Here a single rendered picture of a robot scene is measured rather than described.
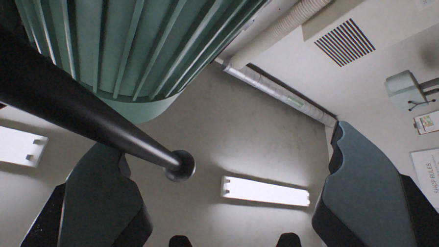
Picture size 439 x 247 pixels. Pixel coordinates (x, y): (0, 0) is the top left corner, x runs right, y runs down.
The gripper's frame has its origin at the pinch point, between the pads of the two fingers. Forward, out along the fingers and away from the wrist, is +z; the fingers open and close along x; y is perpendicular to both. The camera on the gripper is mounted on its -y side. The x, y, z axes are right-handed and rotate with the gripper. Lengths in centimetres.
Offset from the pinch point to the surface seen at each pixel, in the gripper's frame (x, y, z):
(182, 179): -4.6, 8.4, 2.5
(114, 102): -10.3, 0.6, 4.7
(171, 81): -4.8, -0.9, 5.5
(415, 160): 220, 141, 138
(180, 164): -4.4, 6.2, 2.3
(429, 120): 239, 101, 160
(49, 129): -110, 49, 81
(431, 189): 220, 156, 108
